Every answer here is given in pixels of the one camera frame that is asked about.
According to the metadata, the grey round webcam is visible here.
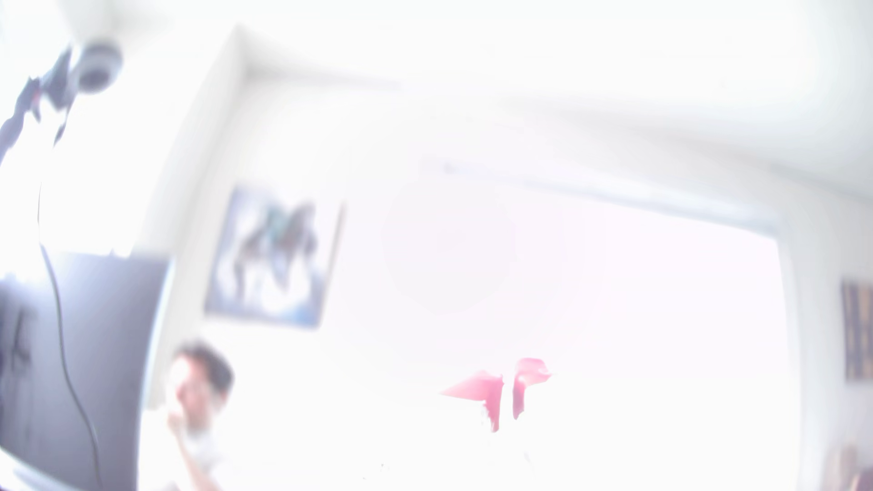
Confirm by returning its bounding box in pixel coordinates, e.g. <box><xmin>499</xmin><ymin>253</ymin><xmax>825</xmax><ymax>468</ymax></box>
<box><xmin>68</xmin><ymin>40</ymin><xmax>125</xmax><ymax>95</ymax></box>

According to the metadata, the dark flat monitor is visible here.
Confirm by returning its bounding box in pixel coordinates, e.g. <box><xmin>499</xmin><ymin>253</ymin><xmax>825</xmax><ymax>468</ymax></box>
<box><xmin>0</xmin><ymin>251</ymin><xmax>173</xmax><ymax>491</ymax></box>

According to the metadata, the bright window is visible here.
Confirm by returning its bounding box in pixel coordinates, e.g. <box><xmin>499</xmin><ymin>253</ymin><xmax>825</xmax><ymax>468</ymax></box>
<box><xmin>327</xmin><ymin>162</ymin><xmax>800</xmax><ymax>491</ymax></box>

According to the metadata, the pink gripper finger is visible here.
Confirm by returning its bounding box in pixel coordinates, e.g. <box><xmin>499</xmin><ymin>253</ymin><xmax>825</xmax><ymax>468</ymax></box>
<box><xmin>513</xmin><ymin>358</ymin><xmax>552</xmax><ymax>419</ymax></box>
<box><xmin>442</xmin><ymin>370</ymin><xmax>504</xmax><ymax>432</ymax></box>

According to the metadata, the horse painting on wall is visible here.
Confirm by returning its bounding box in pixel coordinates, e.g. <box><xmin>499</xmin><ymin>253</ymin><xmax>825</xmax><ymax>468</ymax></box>
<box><xmin>205</xmin><ymin>184</ymin><xmax>346</xmax><ymax>330</ymax></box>

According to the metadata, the thin black cable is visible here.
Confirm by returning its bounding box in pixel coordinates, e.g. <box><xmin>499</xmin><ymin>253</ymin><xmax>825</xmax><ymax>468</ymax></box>
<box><xmin>37</xmin><ymin>116</ymin><xmax>105</xmax><ymax>491</ymax></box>

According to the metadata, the dark-haired person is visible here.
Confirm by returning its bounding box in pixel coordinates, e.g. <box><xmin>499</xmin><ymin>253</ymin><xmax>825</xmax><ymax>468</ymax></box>
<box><xmin>140</xmin><ymin>340</ymin><xmax>236</xmax><ymax>491</ymax></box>

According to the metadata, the brown framed wall picture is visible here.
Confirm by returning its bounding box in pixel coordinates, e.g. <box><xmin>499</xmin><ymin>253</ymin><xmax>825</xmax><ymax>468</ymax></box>
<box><xmin>840</xmin><ymin>278</ymin><xmax>873</xmax><ymax>381</ymax></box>

